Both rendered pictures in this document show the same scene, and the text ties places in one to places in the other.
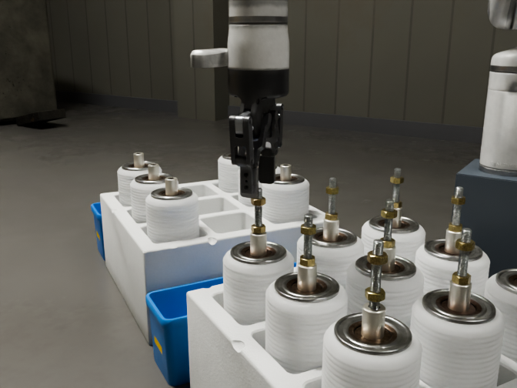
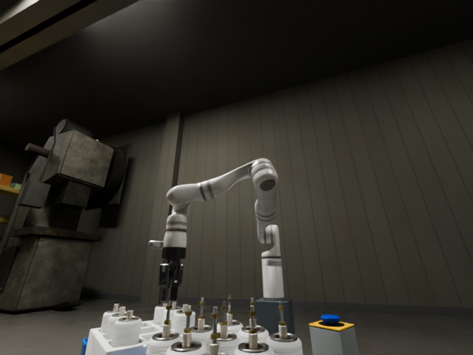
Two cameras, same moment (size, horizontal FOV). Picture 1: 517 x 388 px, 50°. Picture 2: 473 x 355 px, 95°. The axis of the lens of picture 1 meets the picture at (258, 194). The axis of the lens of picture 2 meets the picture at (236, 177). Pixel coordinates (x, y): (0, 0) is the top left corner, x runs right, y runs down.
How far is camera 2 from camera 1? 0.14 m
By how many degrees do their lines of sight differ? 41
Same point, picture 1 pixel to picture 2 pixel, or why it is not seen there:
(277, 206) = (179, 325)
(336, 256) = (203, 337)
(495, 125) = (266, 279)
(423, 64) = (246, 273)
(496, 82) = (264, 262)
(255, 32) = (174, 233)
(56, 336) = not seen: outside the picture
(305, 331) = not seen: outside the picture
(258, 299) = not seen: outside the picture
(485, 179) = (265, 303)
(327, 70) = (209, 277)
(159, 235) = (117, 343)
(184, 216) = (132, 330)
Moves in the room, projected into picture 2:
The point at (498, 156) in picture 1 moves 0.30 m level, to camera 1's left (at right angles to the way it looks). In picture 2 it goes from (269, 292) to (200, 294)
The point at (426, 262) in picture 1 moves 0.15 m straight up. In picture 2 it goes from (242, 335) to (241, 279)
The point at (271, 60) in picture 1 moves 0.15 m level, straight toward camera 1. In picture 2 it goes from (179, 243) to (177, 237)
